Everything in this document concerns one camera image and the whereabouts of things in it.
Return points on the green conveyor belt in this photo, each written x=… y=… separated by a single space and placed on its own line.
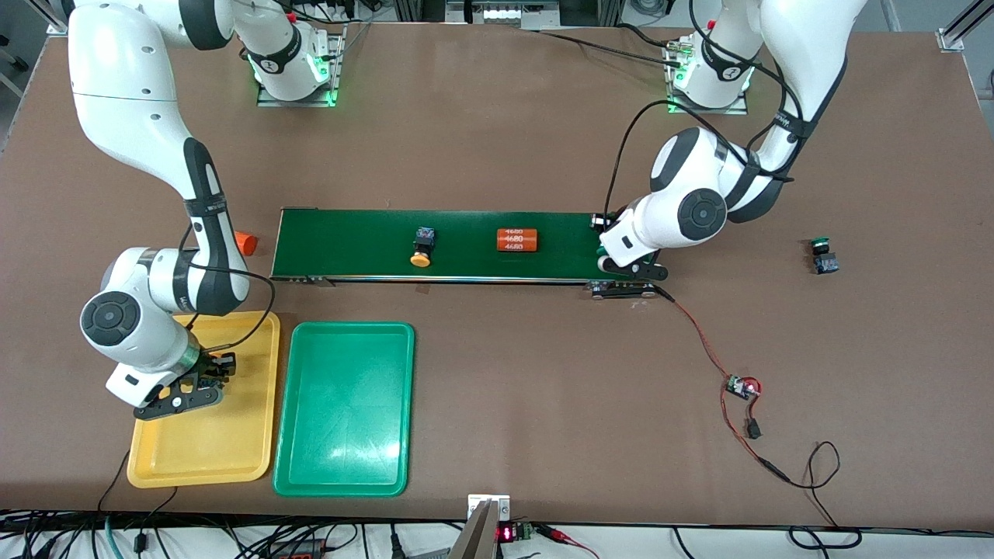
x=349 y=248

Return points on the green plastic tray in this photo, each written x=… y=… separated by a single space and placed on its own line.
x=342 y=411

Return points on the small green circuit board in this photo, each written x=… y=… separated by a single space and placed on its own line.
x=740 y=387

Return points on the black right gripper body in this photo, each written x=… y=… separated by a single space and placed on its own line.
x=208 y=366

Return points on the small metal bracket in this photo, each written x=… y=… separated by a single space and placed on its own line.
x=501 y=508

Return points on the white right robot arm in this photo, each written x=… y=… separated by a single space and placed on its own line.
x=124 y=78

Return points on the yellow push button switch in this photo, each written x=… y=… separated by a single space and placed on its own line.
x=422 y=248

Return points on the white box device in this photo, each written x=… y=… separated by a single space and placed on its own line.
x=501 y=12

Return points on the aluminium frame profile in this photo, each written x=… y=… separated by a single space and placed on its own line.
x=954 y=37
x=56 y=27

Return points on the small black plug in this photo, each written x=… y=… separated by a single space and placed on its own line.
x=752 y=428

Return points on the red clip lead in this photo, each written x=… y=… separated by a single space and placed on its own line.
x=555 y=534

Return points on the red display module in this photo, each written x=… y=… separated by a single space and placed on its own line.
x=506 y=533

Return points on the yellow plastic tray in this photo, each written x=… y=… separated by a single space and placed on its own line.
x=194 y=450

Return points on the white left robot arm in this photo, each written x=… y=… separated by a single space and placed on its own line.
x=699 y=213

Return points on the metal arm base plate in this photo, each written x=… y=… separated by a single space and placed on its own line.
x=707 y=111
x=303 y=102

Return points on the orange cylindrical battery cell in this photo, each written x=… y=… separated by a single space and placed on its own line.
x=247 y=242
x=517 y=240

